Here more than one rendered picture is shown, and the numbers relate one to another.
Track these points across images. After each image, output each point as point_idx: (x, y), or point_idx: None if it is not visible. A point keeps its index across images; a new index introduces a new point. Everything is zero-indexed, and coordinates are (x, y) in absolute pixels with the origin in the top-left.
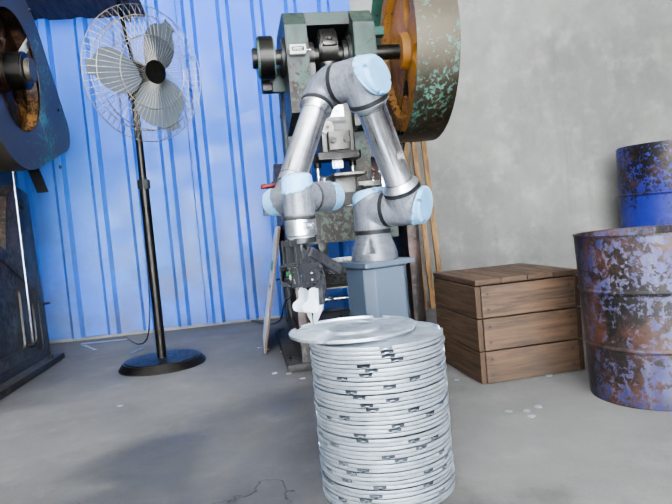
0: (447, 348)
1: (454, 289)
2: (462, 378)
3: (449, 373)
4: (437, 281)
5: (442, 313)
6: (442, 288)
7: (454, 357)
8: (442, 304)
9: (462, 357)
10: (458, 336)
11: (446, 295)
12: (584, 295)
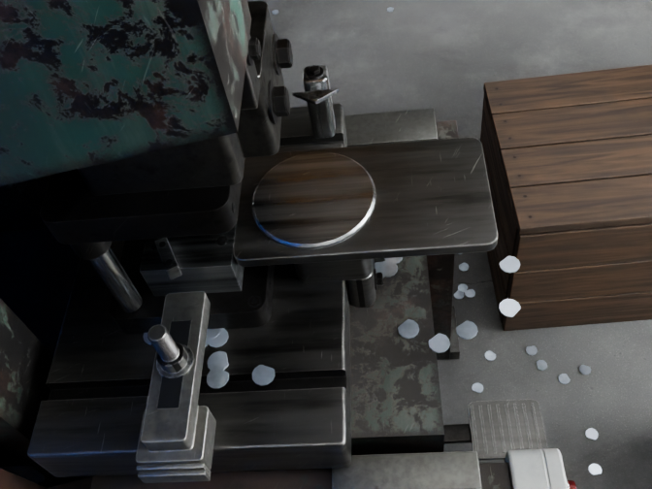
0: (554, 311)
1: (646, 234)
2: (651, 332)
3: (610, 342)
4: (545, 238)
5: (551, 276)
6: (572, 243)
7: (586, 314)
8: (559, 265)
9: (628, 307)
10: (625, 288)
11: (591, 248)
12: None
